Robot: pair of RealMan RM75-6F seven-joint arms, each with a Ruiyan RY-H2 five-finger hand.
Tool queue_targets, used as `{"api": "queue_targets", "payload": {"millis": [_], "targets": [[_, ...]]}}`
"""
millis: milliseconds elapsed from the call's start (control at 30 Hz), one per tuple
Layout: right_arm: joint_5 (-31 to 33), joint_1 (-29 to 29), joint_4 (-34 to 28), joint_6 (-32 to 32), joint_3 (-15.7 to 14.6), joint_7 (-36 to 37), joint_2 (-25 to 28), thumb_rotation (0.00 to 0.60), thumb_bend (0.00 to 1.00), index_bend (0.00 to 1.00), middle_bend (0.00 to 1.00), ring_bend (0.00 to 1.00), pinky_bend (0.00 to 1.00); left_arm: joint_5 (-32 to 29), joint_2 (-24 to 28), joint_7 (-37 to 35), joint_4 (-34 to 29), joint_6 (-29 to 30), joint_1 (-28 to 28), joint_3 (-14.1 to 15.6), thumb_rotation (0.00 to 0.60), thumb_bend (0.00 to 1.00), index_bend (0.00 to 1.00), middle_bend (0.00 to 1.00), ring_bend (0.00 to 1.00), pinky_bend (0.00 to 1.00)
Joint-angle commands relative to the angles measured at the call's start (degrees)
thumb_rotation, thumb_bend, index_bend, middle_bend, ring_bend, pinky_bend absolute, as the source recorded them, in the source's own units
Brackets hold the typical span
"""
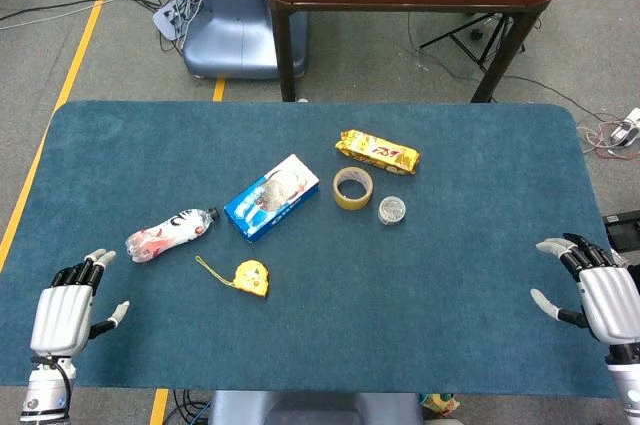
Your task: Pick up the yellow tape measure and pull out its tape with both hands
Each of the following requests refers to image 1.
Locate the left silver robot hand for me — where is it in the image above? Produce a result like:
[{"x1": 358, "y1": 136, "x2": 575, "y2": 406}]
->
[{"x1": 30, "y1": 248, "x2": 131, "y2": 358}]

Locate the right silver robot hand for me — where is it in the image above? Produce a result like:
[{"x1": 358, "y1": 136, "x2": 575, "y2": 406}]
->
[{"x1": 530, "y1": 233, "x2": 640, "y2": 346}]

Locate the yellow tape measure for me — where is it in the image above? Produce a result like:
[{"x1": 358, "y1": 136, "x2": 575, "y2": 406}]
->
[{"x1": 194, "y1": 255, "x2": 270, "y2": 299}]

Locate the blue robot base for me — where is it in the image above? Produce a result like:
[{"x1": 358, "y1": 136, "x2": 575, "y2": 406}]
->
[{"x1": 182, "y1": 0, "x2": 308, "y2": 80}]

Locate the yellow tape roll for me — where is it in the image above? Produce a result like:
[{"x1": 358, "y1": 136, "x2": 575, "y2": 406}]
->
[{"x1": 333, "y1": 166, "x2": 374, "y2": 210}]

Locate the black box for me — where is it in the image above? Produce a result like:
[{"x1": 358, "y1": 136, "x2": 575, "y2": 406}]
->
[{"x1": 602, "y1": 211, "x2": 640, "y2": 253}]

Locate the plastic bottle with red label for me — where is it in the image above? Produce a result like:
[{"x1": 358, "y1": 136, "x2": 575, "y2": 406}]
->
[{"x1": 124, "y1": 206, "x2": 222, "y2": 264}]

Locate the yellow toy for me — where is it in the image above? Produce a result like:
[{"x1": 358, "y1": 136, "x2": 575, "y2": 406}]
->
[{"x1": 418, "y1": 393, "x2": 462, "y2": 419}]

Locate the small clear round container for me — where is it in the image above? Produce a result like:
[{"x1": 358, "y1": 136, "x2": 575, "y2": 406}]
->
[{"x1": 378, "y1": 196, "x2": 407, "y2": 226}]

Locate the blue cookie box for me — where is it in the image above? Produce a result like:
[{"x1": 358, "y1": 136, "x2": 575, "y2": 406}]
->
[{"x1": 223, "y1": 153, "x2": 321, "y2": 245}]

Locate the blue table mat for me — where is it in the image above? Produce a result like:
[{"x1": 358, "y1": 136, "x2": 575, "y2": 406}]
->
[{"x1": 0, "y1": 100, "x2": 635, "y2": 399}]

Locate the grey robot torso base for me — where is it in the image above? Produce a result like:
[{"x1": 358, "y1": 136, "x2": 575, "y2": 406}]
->
[{"x1": 207, "y1": 389, "x2": 424, "y2": 425}]

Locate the yellow snack packet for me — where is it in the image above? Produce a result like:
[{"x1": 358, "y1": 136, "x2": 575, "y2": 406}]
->
[{"x1": 334, "y1": 129, "x2": 422, "y2": 176}]

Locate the black tripod stand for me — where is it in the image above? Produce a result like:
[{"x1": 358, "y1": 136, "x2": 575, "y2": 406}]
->
[{"x1": 418, "y1": 13, "x2": 527, "y2": 71}]

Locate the white power strip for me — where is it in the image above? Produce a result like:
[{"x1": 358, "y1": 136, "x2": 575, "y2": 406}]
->
[{"x1": 152, "y1": 0, "x2": 201, "y2": 42}]

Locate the white adapter with red wires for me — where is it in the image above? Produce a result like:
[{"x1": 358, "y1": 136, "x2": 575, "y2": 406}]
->
[{"x1": 577, "y1": 107, "x2": 640, "y2": 161}]

